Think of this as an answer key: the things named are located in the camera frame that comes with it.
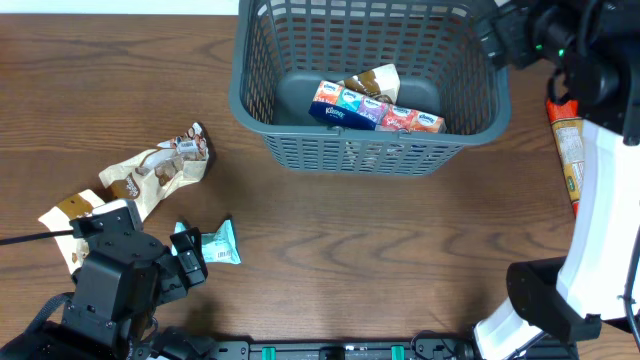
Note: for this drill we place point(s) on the grey plastic basket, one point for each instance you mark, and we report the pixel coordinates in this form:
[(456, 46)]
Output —
[(285, 48)]

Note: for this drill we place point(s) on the red spaghetti packet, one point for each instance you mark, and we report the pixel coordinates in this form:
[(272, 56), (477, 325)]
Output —
[(566, 128)]

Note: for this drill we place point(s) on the beige snack bag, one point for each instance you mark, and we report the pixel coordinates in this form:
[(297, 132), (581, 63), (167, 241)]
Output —
[(58, 218), (154, 174), (381, 83)]

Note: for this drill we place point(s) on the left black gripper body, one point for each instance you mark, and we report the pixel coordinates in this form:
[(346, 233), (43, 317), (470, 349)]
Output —
[(171, 278)]

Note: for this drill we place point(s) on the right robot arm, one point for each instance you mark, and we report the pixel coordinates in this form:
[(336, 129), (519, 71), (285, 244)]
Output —
[(594, 47)]

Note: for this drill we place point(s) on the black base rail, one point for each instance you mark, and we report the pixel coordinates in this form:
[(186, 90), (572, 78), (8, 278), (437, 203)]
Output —
[(350, 350)]

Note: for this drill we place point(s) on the blue Kleenex tissue pack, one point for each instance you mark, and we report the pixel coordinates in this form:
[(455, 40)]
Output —
[(339, 106)]

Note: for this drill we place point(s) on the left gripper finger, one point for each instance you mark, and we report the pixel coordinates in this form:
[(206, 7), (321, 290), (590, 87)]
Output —
[(180, 242), (193, 259)]

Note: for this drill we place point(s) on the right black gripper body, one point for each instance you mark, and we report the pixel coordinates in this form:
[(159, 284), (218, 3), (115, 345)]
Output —
[(501, 38)]

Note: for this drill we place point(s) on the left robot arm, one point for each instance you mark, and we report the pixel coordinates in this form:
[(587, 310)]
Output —
[(110, 315)]

